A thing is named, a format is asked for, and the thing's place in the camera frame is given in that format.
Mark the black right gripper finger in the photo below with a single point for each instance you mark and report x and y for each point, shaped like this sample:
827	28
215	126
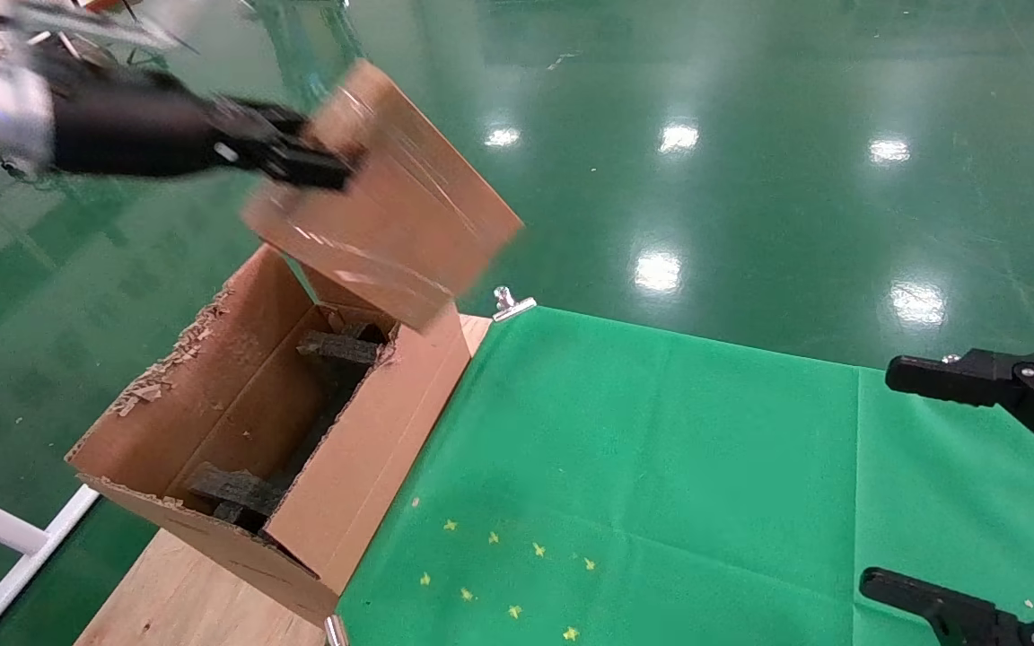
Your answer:
984	372
957	615

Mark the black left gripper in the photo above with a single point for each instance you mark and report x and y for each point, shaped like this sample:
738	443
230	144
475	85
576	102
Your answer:
140	126

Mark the small cardboard box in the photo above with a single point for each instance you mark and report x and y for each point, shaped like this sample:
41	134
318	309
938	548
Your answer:
391	197

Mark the large open cardboard carton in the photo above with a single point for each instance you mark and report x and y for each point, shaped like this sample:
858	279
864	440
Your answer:
373	467

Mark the silver metal clip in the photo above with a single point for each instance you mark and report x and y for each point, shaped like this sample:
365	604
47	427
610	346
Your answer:
510	305
335	631

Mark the green cloth mat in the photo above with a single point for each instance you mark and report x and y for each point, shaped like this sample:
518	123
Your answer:
705	467

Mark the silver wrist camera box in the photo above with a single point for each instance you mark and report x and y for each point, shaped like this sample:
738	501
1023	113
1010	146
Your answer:
86	22

